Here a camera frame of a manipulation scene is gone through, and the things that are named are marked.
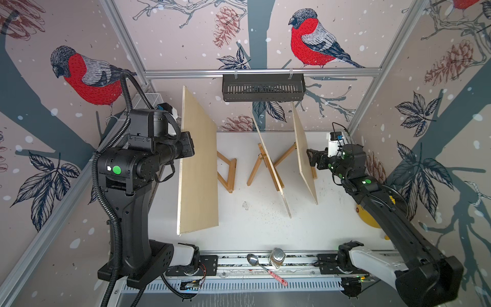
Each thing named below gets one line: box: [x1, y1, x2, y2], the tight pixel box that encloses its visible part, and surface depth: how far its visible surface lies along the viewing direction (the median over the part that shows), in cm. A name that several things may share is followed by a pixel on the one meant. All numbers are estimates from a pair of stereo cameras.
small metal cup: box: [269, 247, 286, 269], surface depth 68 cm
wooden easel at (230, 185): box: [216, 150, 237, 194], surface depth 96 cm
